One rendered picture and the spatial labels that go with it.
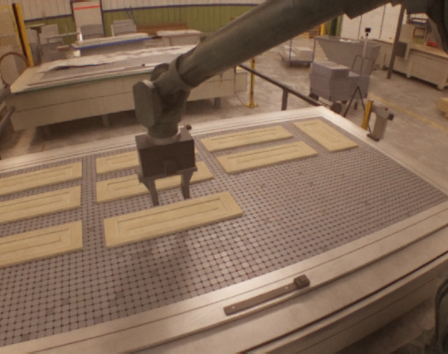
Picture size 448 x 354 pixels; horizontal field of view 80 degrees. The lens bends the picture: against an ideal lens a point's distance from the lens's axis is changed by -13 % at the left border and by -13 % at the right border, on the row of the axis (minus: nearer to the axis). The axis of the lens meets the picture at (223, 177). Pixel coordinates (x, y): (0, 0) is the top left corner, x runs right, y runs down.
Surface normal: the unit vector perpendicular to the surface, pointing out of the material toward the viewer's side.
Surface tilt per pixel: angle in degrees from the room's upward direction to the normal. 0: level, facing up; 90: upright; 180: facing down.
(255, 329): 0
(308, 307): 0
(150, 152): 90
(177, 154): 90
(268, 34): 109
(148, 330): 0
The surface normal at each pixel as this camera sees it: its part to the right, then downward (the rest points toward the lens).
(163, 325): 0.00, -0.84
